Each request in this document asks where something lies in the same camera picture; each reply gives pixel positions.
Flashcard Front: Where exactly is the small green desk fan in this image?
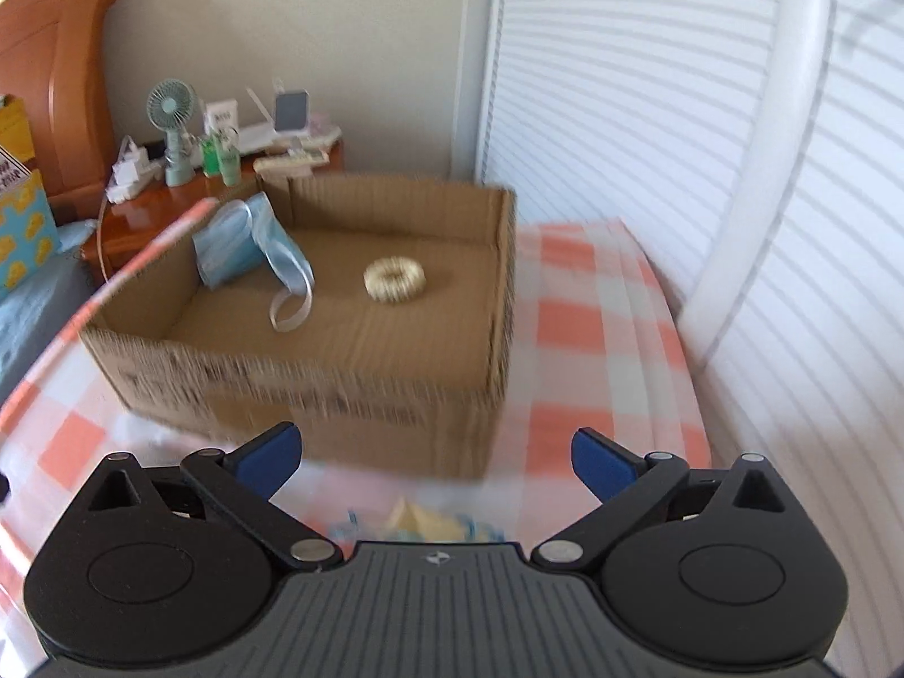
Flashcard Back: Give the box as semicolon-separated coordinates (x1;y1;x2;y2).
147;79;199;188

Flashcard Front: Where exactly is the blue face mask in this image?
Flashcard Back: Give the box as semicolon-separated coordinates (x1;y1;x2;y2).
192;196;315;333

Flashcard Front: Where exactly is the orange white checkered tablecloth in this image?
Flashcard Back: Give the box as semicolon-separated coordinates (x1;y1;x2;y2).
0;198;714;678

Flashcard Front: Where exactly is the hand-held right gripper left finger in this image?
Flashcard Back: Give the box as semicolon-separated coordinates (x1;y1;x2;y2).
85;421;338;570

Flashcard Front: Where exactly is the green spray bottle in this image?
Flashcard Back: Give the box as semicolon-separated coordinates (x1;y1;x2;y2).
201;123;241;185

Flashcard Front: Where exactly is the wooden bed headboard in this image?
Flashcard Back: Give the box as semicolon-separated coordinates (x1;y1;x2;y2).
0;0;124;223

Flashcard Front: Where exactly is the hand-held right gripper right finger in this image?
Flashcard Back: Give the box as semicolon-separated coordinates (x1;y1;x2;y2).
531;428;786;570

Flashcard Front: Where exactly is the wooden nightstand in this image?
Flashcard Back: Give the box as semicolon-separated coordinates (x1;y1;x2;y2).
81;141;347;284

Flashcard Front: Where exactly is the brown cardboard box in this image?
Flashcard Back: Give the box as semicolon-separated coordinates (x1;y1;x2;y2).
79;173;518;481

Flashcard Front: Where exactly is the white power strip with chargers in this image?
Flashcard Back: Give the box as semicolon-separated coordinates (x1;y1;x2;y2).
109;137;160;202

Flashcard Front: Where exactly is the yellow duck printed box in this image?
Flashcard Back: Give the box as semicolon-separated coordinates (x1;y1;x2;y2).
0;95;59;298

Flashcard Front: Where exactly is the beige hair scrunchie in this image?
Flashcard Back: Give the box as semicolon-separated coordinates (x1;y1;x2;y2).
363;256;426;305

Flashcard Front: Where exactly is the pale yellow cloth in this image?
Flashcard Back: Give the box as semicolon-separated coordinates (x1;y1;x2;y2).
332;498;504;546

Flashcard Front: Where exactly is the grey blue square device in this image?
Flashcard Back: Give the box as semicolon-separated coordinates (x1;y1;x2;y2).
274;89;312;135

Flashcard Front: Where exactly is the white curved pipe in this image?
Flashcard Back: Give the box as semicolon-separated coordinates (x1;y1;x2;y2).
678;0;838;375

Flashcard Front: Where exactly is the white router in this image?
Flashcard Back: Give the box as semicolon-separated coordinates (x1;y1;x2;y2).
240;85;340;157

